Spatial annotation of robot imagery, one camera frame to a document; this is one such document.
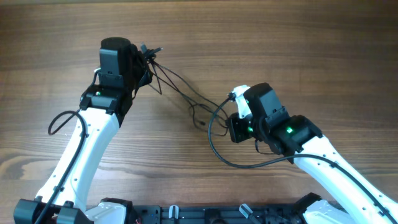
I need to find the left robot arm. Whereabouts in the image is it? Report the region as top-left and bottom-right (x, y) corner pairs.
(13, 37), (155, 223)

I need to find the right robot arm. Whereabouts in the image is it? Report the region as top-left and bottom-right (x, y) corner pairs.
(228, 83), (397, 223)

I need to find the right camera black cable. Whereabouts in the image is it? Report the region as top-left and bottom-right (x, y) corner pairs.
(207, 93), (396, 218)

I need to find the camera black cable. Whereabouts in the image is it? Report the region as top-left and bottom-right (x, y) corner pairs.
(34, 71), (100, 224)
(207, 93), (396, 218)

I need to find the left camera black cable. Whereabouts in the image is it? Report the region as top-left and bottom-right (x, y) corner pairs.
(34, 71), (100, 224)

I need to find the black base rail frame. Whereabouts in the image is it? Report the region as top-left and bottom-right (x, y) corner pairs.
(133, 204), (303, 224)

